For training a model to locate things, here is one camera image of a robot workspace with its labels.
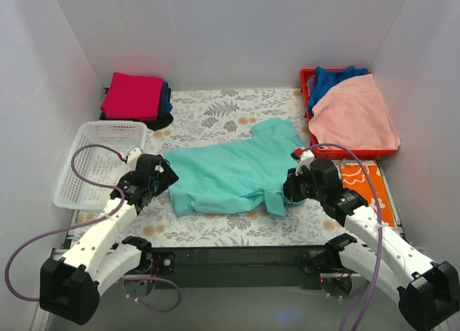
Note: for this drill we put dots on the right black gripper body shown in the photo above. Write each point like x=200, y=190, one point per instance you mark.
x=290, y=190

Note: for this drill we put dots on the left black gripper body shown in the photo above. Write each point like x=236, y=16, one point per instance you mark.
x=167, y=174

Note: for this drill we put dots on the white plastic basket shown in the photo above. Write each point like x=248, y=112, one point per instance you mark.
x=97, y=164

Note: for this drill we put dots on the teal t shirt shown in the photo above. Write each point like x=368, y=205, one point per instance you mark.
x=238, y=176

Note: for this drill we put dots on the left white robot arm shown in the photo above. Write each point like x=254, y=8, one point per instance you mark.
x=72, y=285

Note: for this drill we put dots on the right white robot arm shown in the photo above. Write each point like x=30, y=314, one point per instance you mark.
x=425, y=292

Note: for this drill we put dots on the red plastic tray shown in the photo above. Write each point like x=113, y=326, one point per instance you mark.
x=307, y=75

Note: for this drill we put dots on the orange floral towel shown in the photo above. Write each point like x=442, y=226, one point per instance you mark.
x=353, y=177

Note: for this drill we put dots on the black folded t shirt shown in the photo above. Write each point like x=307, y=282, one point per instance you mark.
x=155, y=125

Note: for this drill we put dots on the blue folded t shirt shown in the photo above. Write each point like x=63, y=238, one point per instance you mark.
x=165, y=105

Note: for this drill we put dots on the floral table mat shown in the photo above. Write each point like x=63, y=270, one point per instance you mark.
x=203, y=118

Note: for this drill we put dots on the pink towel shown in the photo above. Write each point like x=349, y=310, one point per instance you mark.
x=353, y=114

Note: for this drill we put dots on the magenta folded t shirt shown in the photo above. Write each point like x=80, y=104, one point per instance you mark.
x=132, y=97

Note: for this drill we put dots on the blue crumpled t shirt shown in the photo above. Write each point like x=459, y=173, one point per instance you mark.
x=326, y=79

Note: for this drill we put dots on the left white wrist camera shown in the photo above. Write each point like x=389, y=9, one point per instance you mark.
x=132, y=156

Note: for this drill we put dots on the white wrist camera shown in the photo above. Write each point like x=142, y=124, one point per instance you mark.
x=132, y=156
x=304, y=158

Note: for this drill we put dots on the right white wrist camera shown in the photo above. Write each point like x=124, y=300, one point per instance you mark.
x=304, y=158

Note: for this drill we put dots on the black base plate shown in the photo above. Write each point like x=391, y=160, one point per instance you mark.
x=306, y=267

